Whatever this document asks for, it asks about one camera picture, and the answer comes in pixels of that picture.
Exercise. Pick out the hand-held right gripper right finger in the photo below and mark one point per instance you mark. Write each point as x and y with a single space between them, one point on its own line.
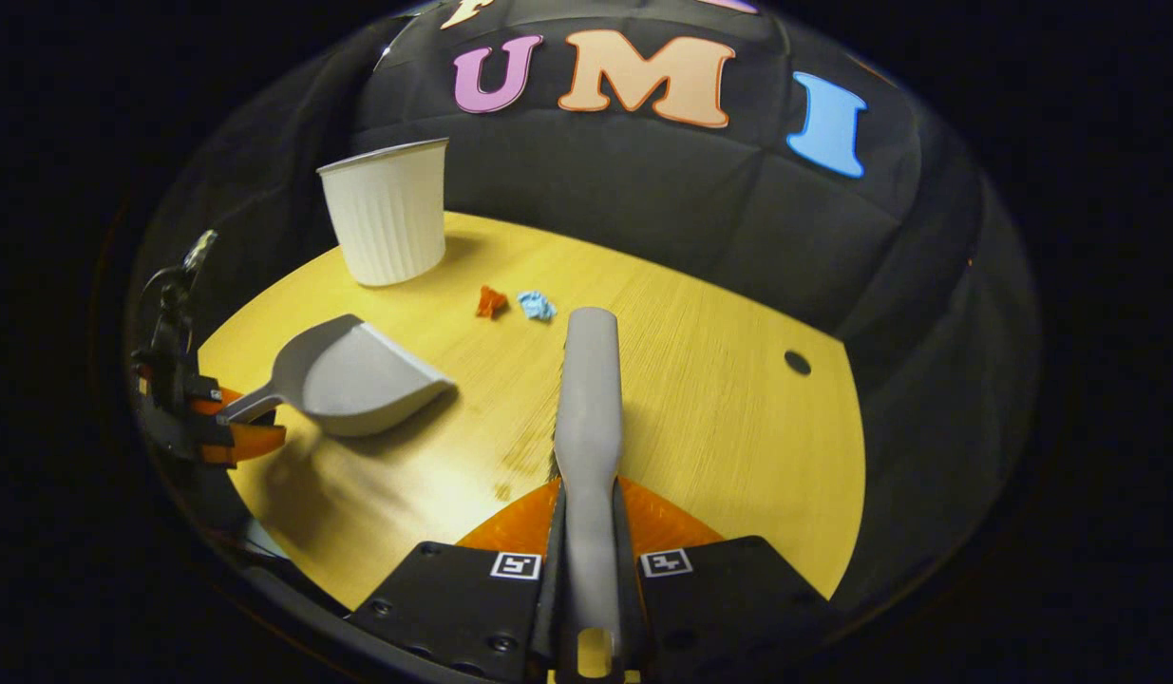
728 608

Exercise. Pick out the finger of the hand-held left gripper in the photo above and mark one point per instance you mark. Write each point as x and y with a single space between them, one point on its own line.
216 404
244 444

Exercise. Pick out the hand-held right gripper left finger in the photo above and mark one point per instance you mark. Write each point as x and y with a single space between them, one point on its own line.
453 608

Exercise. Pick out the white ribbed garbage bin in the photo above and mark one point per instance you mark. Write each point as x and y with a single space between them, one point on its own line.
387 218

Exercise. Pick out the grey plastic dustpan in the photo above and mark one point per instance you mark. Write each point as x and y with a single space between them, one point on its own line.
358 380

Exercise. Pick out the orange paper scrap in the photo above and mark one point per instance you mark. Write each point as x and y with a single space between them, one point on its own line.
491 302

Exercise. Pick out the blue paper scrap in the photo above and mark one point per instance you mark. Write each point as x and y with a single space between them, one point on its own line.
537 305

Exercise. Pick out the small grey broom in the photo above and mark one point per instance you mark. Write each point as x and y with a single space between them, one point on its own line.
589 418

